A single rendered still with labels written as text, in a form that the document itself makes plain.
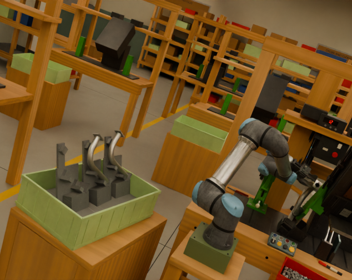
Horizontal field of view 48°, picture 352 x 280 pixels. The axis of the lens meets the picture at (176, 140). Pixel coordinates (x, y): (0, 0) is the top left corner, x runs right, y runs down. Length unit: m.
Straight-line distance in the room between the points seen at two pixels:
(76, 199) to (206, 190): 0.63
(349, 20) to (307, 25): 1.10
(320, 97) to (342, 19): 9.77
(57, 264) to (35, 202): 0.30
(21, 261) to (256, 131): 1.30
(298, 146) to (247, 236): 0.76
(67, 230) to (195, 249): 0.59
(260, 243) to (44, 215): 1.14
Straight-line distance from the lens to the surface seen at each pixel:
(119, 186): 2.23
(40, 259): 2.01
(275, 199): 2.81
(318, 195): 2.40
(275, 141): 1.99
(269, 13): 12.33
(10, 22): 7.76
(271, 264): 2.32
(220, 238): 1.91
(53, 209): 1.88
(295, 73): 9.17
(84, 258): 1.83
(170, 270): 1.96
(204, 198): 1.92
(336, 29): 12.34
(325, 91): 2.66
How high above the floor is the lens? 1.87
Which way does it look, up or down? 17 degrees down
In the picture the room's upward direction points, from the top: 20 degrees clockwise
